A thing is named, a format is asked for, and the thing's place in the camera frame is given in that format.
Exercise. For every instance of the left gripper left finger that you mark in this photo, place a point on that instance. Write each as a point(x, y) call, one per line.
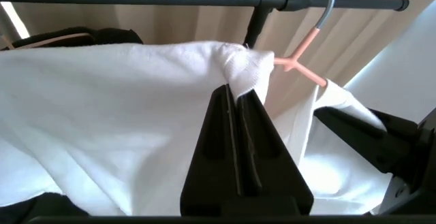
point(207, 176)

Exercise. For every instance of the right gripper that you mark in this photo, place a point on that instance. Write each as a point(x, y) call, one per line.
point(419, 183)

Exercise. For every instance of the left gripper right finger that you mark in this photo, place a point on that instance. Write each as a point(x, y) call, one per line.
point(279, 183)

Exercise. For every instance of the white garment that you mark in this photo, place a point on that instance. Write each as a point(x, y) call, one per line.
point(102, 115)

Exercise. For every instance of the pink clothes hanger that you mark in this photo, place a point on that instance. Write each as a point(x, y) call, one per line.
point(51, 40)
point(306, 43)

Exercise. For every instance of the black shorts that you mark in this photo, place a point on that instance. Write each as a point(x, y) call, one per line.
point(112, 35)

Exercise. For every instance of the beige curtain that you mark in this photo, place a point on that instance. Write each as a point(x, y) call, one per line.
point(204, 23)

